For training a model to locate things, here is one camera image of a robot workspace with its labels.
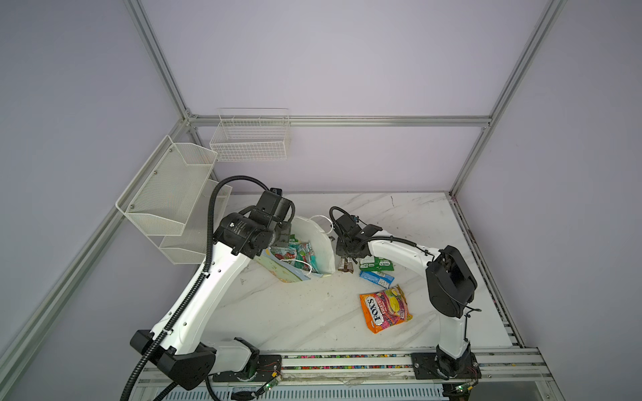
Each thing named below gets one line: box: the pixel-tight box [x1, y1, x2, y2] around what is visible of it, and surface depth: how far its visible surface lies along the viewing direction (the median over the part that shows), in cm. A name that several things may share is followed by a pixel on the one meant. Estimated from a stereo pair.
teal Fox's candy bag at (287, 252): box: [270, 240, 302, 264], surface depth 84 cm
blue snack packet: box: [359, 270, 396, 290], surface depth 94 cm
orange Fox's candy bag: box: [359, 284, 413, 335], surface depth 84 cm
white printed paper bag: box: [254, 215, 337, 283], surface depth 82 cm
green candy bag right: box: [359, 255, 395, 272], surface depth 95 cm
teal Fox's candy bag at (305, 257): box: [294, 240, 320, 275], surface depth 83 cm
